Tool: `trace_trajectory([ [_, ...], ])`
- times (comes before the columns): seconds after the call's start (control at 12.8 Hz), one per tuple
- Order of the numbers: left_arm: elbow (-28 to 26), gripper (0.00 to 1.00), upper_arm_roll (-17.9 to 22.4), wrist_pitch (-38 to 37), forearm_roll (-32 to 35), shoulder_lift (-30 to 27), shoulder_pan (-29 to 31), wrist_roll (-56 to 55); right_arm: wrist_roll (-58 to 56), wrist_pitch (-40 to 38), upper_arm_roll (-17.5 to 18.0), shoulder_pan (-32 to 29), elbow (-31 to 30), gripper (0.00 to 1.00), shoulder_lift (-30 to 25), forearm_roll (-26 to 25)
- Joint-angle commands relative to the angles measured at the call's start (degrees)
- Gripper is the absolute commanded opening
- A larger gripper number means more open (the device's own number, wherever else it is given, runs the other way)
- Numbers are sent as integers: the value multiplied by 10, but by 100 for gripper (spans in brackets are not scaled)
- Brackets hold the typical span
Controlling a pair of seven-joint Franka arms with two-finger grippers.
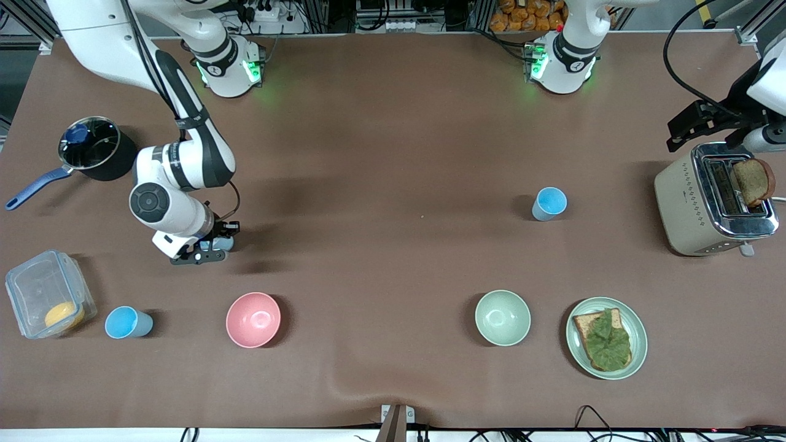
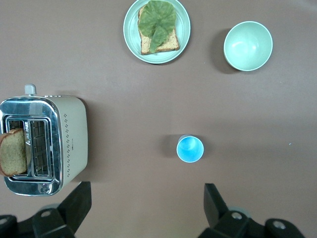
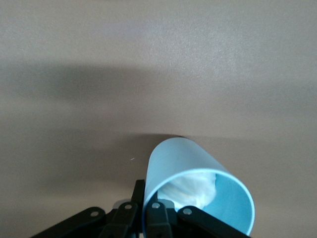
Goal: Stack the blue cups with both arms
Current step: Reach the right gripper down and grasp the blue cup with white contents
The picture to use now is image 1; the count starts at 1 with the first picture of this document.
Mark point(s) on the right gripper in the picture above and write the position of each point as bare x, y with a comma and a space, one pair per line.
220, 231

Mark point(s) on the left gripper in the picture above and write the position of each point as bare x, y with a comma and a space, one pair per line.
735, 108

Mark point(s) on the blue cup with white filling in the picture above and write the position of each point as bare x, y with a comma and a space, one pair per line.
224, 244

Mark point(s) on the blue plastic cup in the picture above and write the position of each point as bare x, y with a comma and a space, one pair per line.
126, 322
548, 202

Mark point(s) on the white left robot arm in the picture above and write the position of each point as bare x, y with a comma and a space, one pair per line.
565, 67

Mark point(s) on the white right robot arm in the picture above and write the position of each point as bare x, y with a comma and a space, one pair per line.
202, 153

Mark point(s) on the dark toasted bread slice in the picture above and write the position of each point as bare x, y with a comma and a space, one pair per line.
752, 181

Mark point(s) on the beige chrome toaster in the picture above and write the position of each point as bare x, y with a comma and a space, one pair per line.
688, 202

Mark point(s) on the pink bowl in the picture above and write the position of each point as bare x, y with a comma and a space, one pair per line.
253, 319

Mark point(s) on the glass lid with blue knob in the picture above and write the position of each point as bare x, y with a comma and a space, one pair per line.
92, 144

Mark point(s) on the yellow round food piece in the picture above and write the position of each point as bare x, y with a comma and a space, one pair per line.
63, 314

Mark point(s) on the brown table cover mat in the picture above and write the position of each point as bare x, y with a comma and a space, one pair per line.
393, 276

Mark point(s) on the clear plastic food container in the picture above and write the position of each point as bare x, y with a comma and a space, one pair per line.
37, 288

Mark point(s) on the bag of orange buns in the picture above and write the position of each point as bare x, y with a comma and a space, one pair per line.
528, 15

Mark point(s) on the white power strip with plugs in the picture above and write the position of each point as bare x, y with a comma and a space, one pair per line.
270, 15

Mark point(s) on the brown bread slice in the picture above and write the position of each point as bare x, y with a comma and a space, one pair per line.
583, 322

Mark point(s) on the green lettuce leaf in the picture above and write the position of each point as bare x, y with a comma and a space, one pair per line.
608, 344

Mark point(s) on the pale green plate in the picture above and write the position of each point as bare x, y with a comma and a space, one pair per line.
579, 355

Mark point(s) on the small white power strip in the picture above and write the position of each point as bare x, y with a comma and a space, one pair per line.
400, 24

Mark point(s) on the pale green bowl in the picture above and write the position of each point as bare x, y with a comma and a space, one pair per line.
502, 317

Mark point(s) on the aluminium frame profile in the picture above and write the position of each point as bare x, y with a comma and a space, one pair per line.
761, 21

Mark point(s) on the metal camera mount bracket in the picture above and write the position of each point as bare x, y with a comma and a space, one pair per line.
397, 423

